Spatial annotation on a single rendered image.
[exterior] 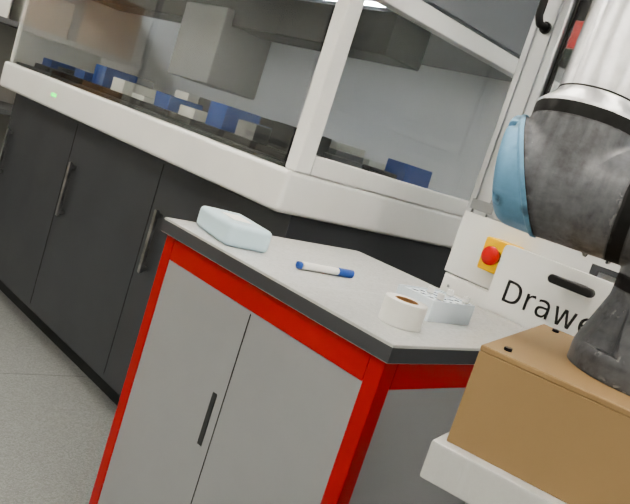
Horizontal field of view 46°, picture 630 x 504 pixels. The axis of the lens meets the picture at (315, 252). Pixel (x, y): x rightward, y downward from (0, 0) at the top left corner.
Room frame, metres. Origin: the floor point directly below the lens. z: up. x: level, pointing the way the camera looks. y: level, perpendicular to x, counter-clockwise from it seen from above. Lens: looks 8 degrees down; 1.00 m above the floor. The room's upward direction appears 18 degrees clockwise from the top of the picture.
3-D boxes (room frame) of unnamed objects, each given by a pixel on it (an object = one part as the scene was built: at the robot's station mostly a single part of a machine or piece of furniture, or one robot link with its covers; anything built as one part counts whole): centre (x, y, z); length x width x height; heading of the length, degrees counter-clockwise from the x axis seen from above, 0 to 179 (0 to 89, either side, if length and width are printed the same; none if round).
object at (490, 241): (1.57, -0.38, 0.88); 0.07 x 0.05 x 0.07; 46
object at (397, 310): (1.14, -0.16, 0.78); 0.07 x 0.07 x 0.04
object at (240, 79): (2.79, 0.37, 1.13); 1.78 x 1.14 x 0.45; 46
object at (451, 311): (1.30, -0.23, 0.78); 0.12 x 0.08 x 0.04; 134
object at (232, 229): (1.41, 0.16, 0.78); 0.15 x 0.10 x 0.04; 34
